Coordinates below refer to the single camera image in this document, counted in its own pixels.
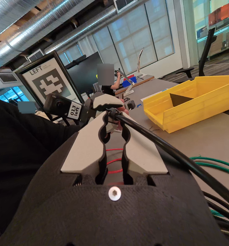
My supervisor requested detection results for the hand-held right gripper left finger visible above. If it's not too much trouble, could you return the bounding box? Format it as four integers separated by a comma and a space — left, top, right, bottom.
61, 111, 109, 184

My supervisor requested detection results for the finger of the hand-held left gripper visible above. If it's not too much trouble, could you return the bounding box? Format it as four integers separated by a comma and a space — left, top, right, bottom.
88, 115, 123, 134
92, 94, 125, 112

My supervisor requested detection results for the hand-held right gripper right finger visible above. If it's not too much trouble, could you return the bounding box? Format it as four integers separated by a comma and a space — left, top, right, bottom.
121, 113, 168, 184

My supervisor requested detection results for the red ethernet cable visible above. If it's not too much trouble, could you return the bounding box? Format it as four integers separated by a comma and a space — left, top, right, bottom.
106, 148, 124, 185

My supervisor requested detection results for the black cable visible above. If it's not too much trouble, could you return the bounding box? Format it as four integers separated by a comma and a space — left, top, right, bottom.
106, 108, 229, 241

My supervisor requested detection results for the yellow plastic bin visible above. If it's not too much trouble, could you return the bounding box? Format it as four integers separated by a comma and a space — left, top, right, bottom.
143, 75, 229, 133

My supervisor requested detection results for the green cable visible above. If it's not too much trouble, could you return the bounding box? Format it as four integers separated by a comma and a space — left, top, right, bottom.
190, 157, 229, 218

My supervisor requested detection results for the person's left hand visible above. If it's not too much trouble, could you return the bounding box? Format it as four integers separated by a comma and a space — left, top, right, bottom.
105, 98, 129, 139

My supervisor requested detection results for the black framed marker sign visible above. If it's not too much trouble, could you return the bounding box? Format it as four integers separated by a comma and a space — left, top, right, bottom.
14, 50, 84, 127

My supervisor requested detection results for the blue plastic bin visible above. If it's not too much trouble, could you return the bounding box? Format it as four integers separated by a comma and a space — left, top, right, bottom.
123, 77, 137, 86

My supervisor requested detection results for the black screen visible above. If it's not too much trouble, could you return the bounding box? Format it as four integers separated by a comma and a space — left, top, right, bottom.
65, 52, 103, 94

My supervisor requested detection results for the wooden top table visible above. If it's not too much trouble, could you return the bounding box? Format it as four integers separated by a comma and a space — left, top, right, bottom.
114, 75, 155, 95

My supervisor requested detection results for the white paper sheet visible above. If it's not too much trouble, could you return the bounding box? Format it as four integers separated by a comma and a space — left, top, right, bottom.
140, 88, 169, 101

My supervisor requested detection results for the black video bar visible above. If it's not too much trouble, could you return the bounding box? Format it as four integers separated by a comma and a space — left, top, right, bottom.
65, 55, 87, 69

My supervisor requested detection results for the white vent grille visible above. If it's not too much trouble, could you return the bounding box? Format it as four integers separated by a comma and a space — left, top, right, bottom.
28, 48, 44, 62
113, 0, 138, 13

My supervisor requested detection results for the black office chair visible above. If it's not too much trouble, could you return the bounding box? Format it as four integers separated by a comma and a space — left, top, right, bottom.
176, 28, 217, 79

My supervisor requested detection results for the metal shelf with boxes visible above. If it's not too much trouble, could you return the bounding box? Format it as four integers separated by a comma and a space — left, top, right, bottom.
196, 3, 229, 56

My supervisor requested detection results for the silver air duct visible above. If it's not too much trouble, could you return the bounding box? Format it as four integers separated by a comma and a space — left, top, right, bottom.
44, 5, 117, 55

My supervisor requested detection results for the large silver duct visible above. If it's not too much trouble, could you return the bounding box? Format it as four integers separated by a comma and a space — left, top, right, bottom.
0, 0, 84, 73

